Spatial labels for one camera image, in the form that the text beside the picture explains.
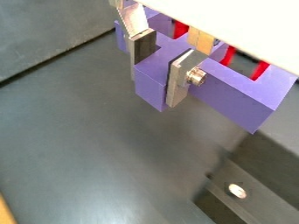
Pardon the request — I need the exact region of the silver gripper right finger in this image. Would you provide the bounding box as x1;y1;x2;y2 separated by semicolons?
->
166;27;215;108

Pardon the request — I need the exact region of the yellow slotted board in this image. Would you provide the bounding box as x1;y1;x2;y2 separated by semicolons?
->
0;194;18;224

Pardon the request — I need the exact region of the red comb-shaped block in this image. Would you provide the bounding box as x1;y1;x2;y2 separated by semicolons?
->
172;20;270;81

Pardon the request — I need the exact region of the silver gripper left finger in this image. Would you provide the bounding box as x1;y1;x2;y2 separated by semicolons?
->
116;2;156;79

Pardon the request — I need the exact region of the black angled fixture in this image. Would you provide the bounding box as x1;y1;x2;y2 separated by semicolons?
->
194;132;299;224

